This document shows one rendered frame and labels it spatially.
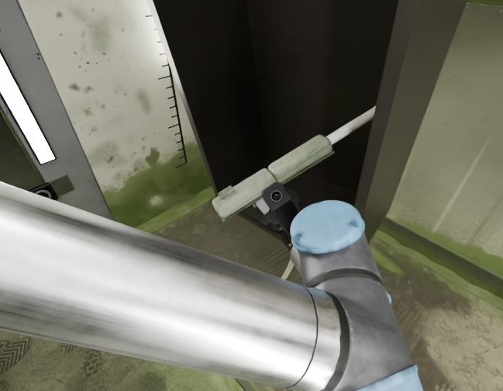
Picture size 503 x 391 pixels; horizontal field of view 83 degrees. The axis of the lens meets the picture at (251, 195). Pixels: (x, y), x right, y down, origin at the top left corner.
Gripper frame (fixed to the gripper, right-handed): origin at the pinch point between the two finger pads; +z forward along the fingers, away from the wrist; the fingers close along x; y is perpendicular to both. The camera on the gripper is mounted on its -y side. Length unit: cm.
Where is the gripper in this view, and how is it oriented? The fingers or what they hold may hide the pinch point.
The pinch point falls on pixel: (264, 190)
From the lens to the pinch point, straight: 69.8
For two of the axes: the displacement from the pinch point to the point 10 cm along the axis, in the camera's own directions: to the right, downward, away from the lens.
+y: 4.3, 6.8, 6.0
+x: 8.3, -5.6, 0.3
